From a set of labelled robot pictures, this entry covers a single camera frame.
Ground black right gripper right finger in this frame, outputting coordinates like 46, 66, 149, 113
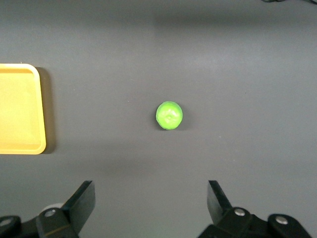
198, 180, 313, 238

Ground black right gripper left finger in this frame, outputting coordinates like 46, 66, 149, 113
0, 180, 96, 238

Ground green apple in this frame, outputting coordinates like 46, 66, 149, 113
155, 101, 184, 130

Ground yellow plastic tray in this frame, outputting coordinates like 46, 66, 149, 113
0, 63, 47, 155

